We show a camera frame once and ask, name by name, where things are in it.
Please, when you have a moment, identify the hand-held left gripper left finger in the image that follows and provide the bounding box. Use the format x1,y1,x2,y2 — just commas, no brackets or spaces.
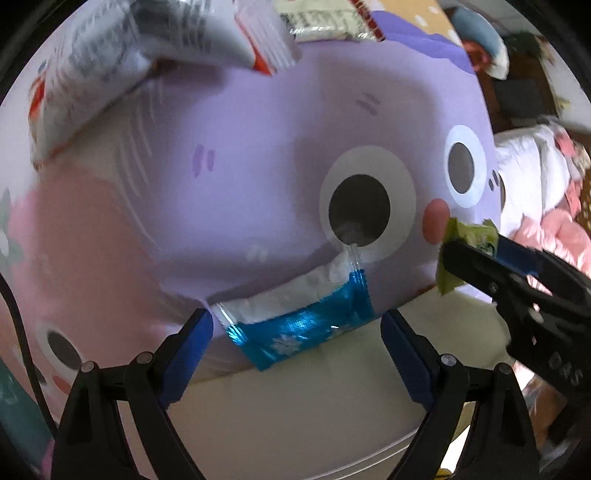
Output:
53,308,214,480

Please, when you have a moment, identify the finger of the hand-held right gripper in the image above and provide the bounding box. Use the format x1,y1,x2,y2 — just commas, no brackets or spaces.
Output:
438,240,546,352
496,234,591,305

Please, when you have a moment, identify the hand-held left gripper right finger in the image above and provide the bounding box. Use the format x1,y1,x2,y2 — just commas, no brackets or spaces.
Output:
379,309,542,480

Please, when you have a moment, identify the green snack packet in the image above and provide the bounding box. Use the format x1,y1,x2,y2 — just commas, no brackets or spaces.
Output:
436,217,499,296

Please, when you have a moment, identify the blue foil candy packet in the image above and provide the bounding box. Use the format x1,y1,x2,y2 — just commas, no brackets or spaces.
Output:
210,242,375,372

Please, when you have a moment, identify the white plastic tray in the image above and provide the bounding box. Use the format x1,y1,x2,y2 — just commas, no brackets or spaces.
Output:
164,293,513,480

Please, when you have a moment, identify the red white snack packet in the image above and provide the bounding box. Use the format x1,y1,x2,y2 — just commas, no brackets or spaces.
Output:
28,0,303,171

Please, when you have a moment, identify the pink clothes pile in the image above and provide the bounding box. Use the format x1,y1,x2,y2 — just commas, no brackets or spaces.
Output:
517,129,591,273

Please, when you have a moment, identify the dark wooden cabinet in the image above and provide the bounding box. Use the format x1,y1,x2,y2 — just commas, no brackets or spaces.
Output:
494,32,568,121

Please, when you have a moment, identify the cartoon printed tablecloth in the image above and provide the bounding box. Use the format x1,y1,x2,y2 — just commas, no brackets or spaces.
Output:
0,0,506,467

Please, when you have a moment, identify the blue white plush pillow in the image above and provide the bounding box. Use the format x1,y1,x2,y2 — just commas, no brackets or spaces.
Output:
450,7,511,79

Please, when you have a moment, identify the orange white snack packet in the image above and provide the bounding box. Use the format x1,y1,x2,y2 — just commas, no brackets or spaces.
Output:
277,0,384,43

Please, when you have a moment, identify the black cable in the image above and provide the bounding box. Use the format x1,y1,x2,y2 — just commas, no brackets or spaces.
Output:
0,272,58,435

